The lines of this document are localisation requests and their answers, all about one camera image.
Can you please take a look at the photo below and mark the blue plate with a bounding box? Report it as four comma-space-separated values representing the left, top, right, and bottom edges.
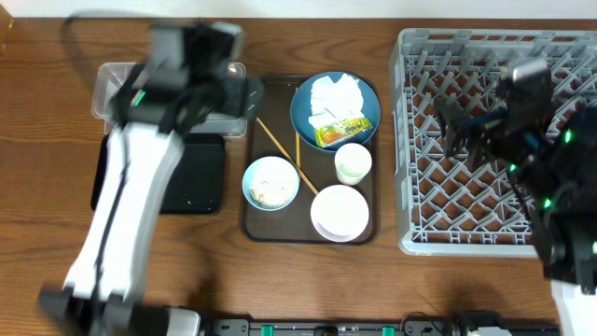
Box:
290, 72, 381, 153

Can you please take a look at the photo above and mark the white napkin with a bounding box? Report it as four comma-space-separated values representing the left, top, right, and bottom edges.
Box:
308, 74, 364, 129

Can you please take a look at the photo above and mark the yellow snack wrapper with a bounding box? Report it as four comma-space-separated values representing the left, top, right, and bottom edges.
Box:
314, 117, 372, 148

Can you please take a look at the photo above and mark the white cup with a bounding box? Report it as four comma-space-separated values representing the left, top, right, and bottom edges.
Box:
334, 143, 372, 186

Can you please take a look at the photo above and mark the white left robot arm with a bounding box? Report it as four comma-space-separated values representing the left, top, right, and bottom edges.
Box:
38, 22, 248, 335

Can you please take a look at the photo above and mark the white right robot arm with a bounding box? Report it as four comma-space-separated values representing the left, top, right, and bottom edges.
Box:
434, 74, 596, 335

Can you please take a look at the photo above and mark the grey dishwasher rack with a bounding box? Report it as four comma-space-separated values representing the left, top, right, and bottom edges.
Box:
389, 28, 596, 258

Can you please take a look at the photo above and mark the long wooden chopstick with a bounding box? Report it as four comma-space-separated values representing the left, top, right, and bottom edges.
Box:
256, 118, 319, 195

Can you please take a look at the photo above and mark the dark brown serving tray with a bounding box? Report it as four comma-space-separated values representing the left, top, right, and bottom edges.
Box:
240, 76, 380, 245

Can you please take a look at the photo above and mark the short wooden chopstick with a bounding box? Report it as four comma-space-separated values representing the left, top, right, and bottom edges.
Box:
295, 132, 301, 169

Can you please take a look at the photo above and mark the black plastic tray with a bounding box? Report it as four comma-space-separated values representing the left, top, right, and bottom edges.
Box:
91, 123, 225, 222

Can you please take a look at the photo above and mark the clear plastic bin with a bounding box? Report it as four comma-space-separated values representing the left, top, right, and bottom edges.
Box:
91, 63, 247, 138

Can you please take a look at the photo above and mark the light blue rice bowl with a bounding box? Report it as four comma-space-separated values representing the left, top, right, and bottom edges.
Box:
242, 156, 300, 212

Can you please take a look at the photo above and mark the white bowl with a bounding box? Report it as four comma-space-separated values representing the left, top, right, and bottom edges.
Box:
311, 185, 369, 243

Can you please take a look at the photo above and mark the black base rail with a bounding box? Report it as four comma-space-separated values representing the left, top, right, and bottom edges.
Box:
199, 311, 562, 336

